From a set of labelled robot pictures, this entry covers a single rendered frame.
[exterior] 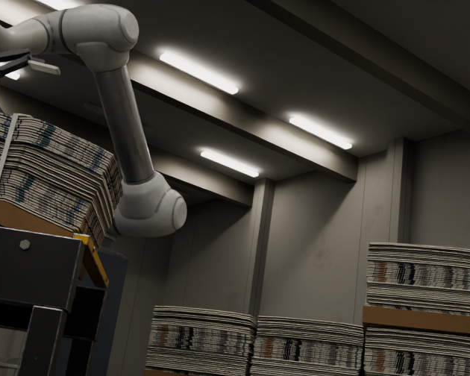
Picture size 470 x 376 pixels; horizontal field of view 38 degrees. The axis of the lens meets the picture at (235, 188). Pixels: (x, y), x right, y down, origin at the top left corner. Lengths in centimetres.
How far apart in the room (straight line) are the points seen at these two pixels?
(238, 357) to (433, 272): 56
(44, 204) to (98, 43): 72
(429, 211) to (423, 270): 822
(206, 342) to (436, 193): 839
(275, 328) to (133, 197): 63
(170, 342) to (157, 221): 43
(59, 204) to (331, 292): 974
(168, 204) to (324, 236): 931
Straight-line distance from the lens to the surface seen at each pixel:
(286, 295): 1173
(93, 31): 196
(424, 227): 1006
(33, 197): 136
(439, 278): 187
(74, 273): 117
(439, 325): 184
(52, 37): 204
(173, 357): 191
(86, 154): 137
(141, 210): 215
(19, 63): 162
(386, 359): 183
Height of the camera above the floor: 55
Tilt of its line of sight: 19 degrees up
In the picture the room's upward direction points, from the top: 8 degrees clockwise
